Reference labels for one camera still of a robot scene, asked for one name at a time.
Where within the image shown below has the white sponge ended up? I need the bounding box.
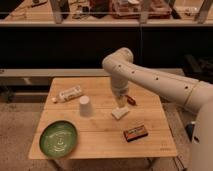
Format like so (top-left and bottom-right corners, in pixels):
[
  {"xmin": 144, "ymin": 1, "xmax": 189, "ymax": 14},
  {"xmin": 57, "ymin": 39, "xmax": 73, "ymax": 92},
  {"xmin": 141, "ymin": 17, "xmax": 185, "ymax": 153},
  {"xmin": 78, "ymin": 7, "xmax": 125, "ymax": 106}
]
[{"xmin": 111, "ymin": 106, "xmax": 129, "ymax": 120}]

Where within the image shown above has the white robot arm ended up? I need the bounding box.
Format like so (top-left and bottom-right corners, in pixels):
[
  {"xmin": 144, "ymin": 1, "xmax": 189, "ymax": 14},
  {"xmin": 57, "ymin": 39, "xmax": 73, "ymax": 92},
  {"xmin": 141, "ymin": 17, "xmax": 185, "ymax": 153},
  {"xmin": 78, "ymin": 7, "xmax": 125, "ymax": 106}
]
[{"xmin": 102, "ymin": 47, "xmax": 213, "ymax": 171}]

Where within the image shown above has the green ceramic bowl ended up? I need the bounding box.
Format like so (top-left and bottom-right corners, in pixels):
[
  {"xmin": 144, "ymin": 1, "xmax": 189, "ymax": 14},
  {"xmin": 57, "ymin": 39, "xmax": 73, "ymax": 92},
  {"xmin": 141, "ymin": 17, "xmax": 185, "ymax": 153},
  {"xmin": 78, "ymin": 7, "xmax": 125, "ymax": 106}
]
[{"xmin": 39, "ymin": 120, "xmax": 78, "ymax": 159}]

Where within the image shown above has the dark red oblong object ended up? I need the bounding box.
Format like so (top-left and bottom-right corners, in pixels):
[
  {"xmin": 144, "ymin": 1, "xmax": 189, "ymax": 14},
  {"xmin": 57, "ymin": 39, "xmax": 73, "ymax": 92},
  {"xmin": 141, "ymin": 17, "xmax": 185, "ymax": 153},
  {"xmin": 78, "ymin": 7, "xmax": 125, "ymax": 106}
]
[{"xmin": 126, "ymin": 95, "xmax": 136, "ymax": 106}]

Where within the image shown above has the wooden folding table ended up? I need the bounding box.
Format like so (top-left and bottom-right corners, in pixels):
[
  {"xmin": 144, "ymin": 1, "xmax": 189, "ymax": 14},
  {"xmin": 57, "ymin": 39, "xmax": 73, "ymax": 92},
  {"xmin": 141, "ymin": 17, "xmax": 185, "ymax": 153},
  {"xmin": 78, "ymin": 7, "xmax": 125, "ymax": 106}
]
[{"xmin": 28, "ymin": 77, "xmax": 177, "ymax": 159}]

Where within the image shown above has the orange black box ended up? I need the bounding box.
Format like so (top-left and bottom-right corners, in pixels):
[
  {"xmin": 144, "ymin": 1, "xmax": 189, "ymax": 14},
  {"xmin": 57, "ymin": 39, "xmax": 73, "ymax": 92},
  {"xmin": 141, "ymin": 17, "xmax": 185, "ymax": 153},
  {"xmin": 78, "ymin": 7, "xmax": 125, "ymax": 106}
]
[{"xmin": 123, "ymin": 125, "xmax": 148, "ymax": 142}]

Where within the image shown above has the white paper cup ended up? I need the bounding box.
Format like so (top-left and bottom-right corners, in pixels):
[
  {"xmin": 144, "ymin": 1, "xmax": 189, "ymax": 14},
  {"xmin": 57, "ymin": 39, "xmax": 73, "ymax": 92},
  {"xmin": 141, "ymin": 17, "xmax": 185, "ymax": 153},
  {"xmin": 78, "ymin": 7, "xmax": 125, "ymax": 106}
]
[{"xmin": 79, "ymin": 96, "xmax": 93, "ymax": 117}]

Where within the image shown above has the white plastic bottle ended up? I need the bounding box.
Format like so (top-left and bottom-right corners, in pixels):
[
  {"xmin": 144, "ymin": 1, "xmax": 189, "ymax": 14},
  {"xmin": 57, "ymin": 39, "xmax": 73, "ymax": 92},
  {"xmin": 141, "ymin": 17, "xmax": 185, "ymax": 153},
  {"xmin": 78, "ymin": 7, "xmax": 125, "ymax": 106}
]
[{"xmin": 52, "ymin": 85, "xmax": 83, "ymax": 103}]

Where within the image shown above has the red tray on shelf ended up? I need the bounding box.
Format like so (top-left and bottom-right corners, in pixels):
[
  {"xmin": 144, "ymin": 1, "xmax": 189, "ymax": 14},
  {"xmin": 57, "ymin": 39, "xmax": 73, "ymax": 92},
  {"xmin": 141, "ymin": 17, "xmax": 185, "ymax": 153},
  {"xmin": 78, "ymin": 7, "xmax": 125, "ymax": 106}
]
[{"xmin": 110, "ymin": 0, "xmax": 172, "ymax": 19}]

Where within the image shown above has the long wooden shelf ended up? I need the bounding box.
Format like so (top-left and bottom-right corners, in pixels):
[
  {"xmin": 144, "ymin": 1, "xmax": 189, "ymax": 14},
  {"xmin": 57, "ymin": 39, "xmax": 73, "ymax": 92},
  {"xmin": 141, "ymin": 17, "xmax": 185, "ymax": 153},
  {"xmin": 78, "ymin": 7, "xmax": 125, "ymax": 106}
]
[{"xmin": 0, "ymin": 0, "xmax": 213, "ymax": 27}]

